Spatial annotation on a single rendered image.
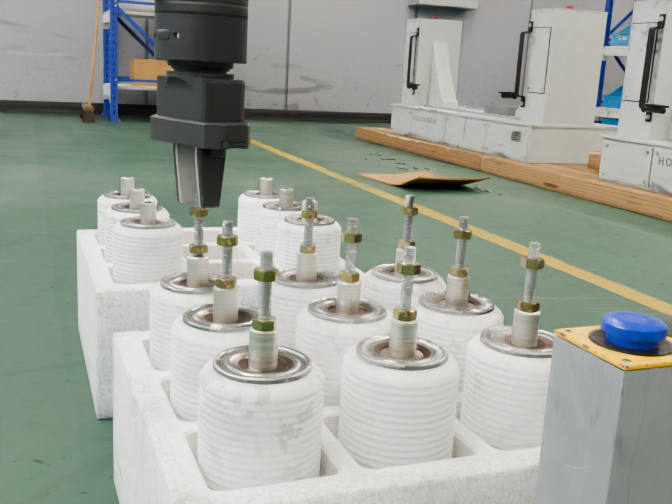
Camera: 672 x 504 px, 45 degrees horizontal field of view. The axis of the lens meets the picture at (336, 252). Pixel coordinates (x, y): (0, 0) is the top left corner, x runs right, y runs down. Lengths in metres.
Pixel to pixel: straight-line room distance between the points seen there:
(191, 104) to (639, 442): 0.49
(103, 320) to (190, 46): 0.45
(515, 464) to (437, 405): 0.08
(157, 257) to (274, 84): 6.11
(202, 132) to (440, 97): 4.40
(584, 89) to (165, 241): 3.23
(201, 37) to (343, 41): 6.62
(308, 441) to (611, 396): 0.23
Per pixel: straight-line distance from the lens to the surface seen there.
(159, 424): 0.70
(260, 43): 7.14
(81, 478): 1.01
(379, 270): 0.92
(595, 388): 0.53
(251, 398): 0.59
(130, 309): 1.10
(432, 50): 5.26
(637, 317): 0.56
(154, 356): 0.85
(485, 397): 0.70
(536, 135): 4.00
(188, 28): 0.77
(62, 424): 1.14
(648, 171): 3.34
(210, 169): 0.80
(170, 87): 0.81
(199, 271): 0.83
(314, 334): 0.74
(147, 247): 1.11
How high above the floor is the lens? 0.48
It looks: 13 degrees down
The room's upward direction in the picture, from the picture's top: 3 degrees clockwise
